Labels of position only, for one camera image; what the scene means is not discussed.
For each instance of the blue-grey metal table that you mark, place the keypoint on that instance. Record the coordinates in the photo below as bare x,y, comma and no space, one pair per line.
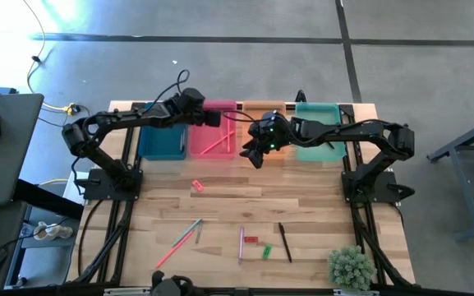
466,193

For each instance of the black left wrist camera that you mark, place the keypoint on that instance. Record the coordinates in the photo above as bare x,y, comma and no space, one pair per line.
213,118

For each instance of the teal marker pen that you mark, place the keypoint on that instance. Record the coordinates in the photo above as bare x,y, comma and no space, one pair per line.
187,233

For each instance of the orange plastic bin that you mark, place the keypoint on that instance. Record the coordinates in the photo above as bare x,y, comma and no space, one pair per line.
261,106

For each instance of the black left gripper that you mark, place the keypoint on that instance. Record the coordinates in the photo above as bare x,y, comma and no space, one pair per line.
193,107

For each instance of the small artificial green plant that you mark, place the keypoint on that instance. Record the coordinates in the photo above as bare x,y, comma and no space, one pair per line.
351,269

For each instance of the pink plastic bin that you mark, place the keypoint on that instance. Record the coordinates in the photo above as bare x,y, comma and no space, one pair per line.
208,135

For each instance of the teal plastic bin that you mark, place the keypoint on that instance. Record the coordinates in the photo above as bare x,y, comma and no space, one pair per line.
318,113

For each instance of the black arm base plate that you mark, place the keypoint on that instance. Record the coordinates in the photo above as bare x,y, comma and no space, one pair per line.
384,193
97,191

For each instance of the white box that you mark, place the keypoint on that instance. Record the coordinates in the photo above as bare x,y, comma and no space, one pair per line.
72,189

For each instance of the green eraser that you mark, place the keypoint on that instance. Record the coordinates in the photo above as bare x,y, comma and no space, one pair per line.
267,251

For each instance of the beige figurine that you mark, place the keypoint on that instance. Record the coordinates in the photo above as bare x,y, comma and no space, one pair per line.
52,231

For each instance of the black handheld camera rig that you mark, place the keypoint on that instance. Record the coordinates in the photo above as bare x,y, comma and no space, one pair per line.
171,285

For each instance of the purple translucent pen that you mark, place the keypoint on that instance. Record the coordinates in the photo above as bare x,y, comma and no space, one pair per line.
241,246

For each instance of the pink eraser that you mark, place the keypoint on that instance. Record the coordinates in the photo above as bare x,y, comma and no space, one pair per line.
198,186

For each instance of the silver metal bracket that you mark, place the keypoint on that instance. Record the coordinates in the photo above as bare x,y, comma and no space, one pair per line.
125,291
341,292

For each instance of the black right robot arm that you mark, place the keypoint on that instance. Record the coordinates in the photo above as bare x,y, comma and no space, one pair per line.
343,131

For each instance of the yellow power plug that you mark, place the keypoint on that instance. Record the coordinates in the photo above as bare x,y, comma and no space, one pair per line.
70,109

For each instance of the black aluminium table frame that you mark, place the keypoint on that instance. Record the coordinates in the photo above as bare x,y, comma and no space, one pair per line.
115,230

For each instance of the black pen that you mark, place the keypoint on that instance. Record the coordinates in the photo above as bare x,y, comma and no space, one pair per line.
330,144
285,242

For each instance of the blue plastic bin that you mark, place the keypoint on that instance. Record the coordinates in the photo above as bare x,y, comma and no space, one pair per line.
162,144

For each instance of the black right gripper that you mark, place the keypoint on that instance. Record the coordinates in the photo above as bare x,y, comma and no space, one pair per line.
271,137

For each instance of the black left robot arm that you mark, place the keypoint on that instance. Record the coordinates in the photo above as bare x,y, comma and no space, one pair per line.
130,117

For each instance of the black support bar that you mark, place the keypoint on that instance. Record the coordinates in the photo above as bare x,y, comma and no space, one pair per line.
47,199

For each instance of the red eraser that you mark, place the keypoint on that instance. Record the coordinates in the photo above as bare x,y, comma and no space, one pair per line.
251,239

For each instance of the black desk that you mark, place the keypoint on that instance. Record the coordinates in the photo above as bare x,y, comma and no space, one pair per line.
10,144

